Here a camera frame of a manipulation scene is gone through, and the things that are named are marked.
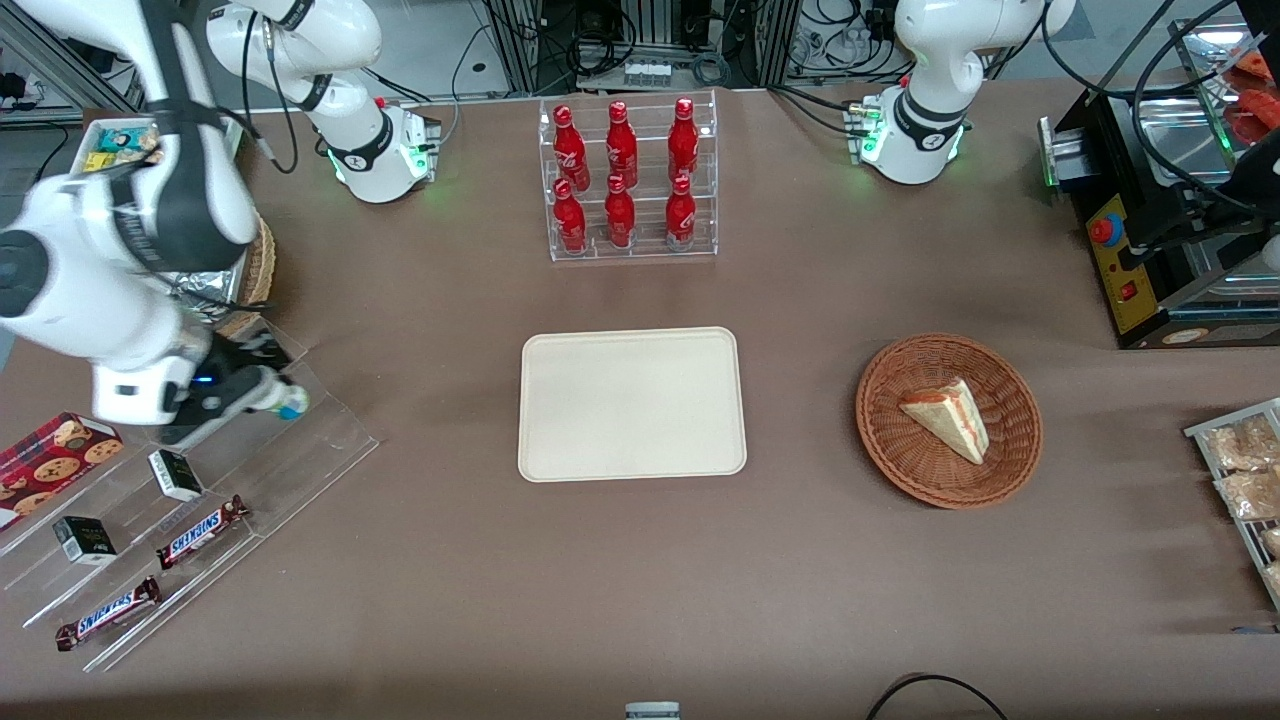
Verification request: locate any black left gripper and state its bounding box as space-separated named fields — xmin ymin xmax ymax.
xmin=1118 ymin=128 xmax=1280 ymax=273

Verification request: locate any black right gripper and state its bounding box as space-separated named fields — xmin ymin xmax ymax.
xmin=158 ymin=332 xmax=293 ymax=448

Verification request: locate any aluminium foil tray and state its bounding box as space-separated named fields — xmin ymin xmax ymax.
xmin=170 ymin=250 xmax=249 ymax=309

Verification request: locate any cream plastic tray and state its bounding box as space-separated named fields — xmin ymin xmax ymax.
xmin=517 ymin=327 xmax=748 ymax=483

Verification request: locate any black machine with yellow panel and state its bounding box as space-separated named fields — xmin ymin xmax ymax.
xmin=1040 ymin=18 xmax=1280 ymax=351

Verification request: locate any clear acrylic stepped display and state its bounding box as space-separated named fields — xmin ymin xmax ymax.
xmin=0 ymin=318 xmax=379 ymax=673

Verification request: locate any small black box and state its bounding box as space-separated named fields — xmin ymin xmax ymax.
xmin=148 ymin=449 xmax=205 ymax=503
xmin=52 ymin=516 xmax=118 ymax=566

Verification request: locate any light tan wicker basket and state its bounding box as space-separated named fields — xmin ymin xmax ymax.
xmin=212 ymin=212 xmax=276 ymax=341

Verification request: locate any red snack packet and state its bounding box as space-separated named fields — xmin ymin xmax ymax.
xmin=1224 ymin=52 xmax=1280 ymax=143

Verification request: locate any Snickers bar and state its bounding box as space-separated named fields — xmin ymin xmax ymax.
xmin=55 ymin=576 xmax=162 ymax=652
xmin=156 ymin=495 xmax=250 ymax=571

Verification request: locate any red cookie box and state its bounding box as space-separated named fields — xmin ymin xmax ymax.
xmin=0 ymin=412 xmax=125 ymax=532

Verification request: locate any clear bag of snacks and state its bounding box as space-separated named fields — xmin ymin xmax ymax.
xmin=1203 ymin=416 xmax=1280 ymax=472
xmin=1214 ymin=467 xmax=1280 ymax=522

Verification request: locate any white plastic snack bin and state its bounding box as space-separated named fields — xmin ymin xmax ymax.
xmin=75 ymin=117 xmax=246 ymax=177

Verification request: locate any triangular sandwich wedge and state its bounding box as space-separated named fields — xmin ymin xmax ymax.
xmin=898 ymin=377 xmax=991 ymax=466

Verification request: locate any round brown wicker basket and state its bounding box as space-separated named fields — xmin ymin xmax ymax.
xmin=855 ymin=333 xmax=1044 ymax=511

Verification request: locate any red cola bottle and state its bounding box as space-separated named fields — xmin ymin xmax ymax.
xmin=668 ymin=97 xmax=699 ymax=183
xmin=604 ymin=174 xmax=636 ymax=249
xmin=665 ymin=175 xmax=697 ymax=250
xmin=606 ymin=100 xmax=639 ymax=189
xmin=553 ymin=178 xmax=588 ymax=254
xmin=553 ymin=105 xmax=591 ymax=192

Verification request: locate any clear acrylic bottle rack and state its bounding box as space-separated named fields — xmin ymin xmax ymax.
xmin=538 ymin=90 xmax=719 ymax=263

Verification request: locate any wire rack tray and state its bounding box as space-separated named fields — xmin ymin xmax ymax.
xmin=1185 ymin=398 xmax=1280 ymax=611

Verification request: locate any black cable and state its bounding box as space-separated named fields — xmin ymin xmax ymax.
xmin=865 ymin=674 xmax=1011 ymax=720

